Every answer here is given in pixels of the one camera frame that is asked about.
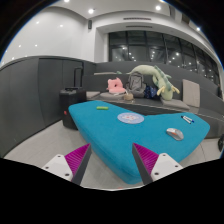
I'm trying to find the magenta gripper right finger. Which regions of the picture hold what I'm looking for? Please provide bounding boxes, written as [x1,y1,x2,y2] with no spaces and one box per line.
[132,143,182,185]

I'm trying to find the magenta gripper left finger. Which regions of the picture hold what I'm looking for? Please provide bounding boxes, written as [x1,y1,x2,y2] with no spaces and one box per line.
[42,144,91,185]

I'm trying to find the grey computer mouse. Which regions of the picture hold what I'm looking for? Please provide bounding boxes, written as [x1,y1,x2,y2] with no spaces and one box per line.
[166,128,184,141]

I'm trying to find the blue felt table cover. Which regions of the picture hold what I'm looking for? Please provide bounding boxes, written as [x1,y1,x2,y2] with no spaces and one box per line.
[69,101,210,184]

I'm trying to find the blue and white marker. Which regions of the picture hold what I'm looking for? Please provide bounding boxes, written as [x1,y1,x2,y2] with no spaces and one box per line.
[181,116,194,124]

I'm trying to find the green marker pen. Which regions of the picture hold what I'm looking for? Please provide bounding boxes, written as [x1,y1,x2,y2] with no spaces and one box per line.
[96,106,109,110]

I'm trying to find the black rolling speaker case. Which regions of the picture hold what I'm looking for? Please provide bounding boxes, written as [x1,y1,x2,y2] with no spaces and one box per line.
[59,67,88,130]

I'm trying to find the small brown round object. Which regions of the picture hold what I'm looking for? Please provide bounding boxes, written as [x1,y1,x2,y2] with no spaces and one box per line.
[124,93,134,101]

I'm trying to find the dark blue patterned bag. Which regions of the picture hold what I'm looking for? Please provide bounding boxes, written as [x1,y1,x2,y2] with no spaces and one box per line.
[144,86,159,100]

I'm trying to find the grey backpack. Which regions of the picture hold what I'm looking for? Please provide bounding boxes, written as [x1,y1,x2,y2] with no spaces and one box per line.
[126,72,146,98]

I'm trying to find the beige cushion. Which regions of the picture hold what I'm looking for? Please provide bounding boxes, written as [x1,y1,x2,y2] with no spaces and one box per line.
[183,79,200,107]

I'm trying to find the grey bench sofa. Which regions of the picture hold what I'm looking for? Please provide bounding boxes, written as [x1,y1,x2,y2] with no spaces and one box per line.
[82,62,224,138]

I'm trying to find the green dinosaur plush toy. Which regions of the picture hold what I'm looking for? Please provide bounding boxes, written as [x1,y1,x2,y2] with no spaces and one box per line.
[130,65,180,101]

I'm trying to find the pink plush toy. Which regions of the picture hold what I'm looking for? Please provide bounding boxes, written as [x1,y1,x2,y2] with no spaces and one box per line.
[107,78,125,93]

